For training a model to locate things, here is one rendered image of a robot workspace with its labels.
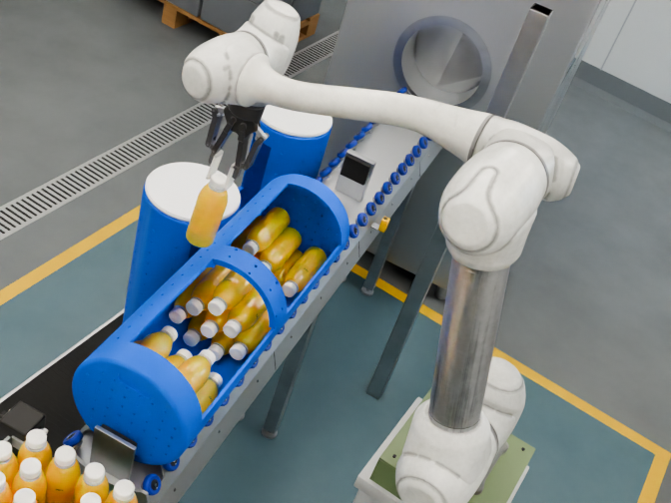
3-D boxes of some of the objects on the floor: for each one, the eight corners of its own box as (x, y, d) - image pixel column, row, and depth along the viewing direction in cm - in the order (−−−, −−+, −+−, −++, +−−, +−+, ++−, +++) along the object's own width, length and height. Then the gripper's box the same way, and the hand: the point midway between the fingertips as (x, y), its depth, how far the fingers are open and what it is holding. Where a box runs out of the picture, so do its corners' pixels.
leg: (374, 290, 408) (417, 183, 370) (370, 297, 404) (412, 189, 365) (363, 285, 409) (404, 177, 371) (358, 291, 405) (400, 183, 366)
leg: (279, 431, 333) (321, 313, 294) (272, 441, 328) (313, 323, 290) (266, 424, 334) (305, 305, 295) (259, 434, 329) (298, 315, 291)
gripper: (292, 110, 185) (258, 194, 200) (226, 69, 187) (197, 156, 202) (275, 123, 179) (241, 209, 194) (207, 81, 181) (179, 170, 196)
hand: (223, 171), depth 196 cm, fingers closed on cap, 4 cm apart
